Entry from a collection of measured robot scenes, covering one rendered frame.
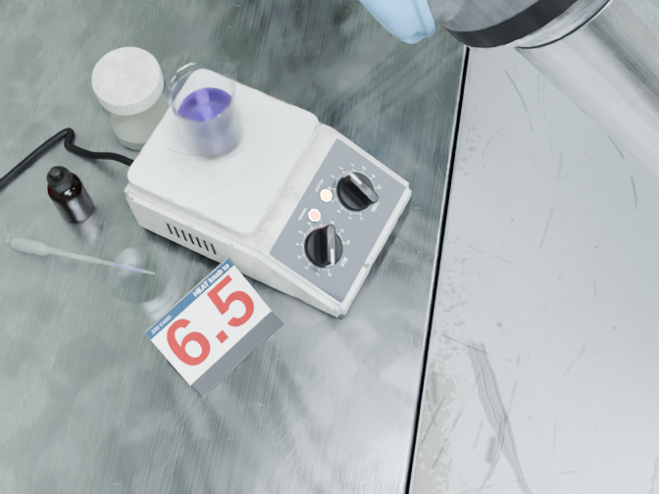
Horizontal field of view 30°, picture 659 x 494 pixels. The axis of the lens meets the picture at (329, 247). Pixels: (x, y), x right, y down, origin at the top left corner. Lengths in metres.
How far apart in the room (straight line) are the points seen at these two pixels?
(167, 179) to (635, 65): 0.48
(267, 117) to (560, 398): 0.32
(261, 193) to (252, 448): 0.20
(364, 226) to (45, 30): 0.38
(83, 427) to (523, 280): 0.38
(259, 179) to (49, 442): 0.27
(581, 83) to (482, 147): 0.47
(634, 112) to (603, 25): 0.06
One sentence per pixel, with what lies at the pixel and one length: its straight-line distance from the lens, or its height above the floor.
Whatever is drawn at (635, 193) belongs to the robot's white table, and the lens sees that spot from 1.07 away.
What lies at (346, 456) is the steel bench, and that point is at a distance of 0.98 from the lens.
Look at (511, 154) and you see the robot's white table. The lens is 1.08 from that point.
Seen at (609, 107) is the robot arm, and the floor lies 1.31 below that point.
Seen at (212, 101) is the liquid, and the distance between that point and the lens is 0.97.
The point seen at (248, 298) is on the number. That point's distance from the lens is 1.01.
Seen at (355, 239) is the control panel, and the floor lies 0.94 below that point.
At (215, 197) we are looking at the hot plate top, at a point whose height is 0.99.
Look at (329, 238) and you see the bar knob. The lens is 0.97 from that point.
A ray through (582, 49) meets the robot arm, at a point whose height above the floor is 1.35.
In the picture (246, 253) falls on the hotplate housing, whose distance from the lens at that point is 0.97.
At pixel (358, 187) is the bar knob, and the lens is 0.99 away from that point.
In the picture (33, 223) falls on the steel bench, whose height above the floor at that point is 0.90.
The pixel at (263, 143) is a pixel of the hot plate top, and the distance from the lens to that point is 0.99.
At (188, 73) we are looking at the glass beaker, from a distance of 0.96.
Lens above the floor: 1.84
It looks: 65 degrees down
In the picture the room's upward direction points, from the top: 10 degrees counter-clockwise
